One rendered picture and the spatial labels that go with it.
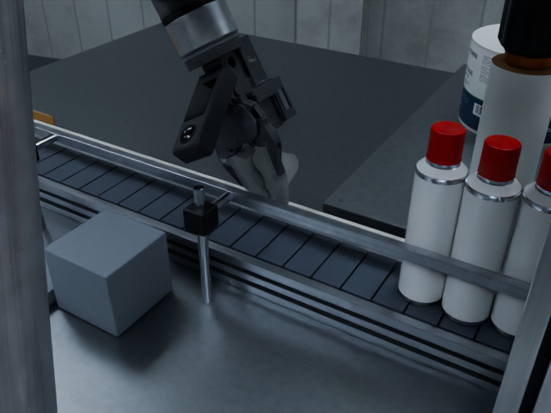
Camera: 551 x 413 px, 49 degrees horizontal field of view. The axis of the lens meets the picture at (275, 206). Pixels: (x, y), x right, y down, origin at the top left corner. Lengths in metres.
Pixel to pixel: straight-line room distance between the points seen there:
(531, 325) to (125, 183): 0.62
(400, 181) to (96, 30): 2.98
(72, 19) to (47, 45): 0.28
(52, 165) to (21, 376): 0.78
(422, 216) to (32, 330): 0.46
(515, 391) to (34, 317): 0.38
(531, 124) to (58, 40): 3.34
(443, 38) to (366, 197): 2.19
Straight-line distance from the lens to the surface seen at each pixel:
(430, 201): 0.61
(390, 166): 0.95
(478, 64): 1.06
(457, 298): 0.66
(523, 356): 0.49
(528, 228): 0.60
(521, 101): 0.83
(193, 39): 0.69
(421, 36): 3.01
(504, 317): 0.66
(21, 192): 0.22
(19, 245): 0.22
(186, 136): 0.65
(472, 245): 0.61
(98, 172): 0.95
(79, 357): 0.72
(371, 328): 0.69
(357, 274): 0.72
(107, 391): 0.68
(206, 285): 0.73
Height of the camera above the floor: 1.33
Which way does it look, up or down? 33 degrees down
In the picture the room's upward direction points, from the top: straight up
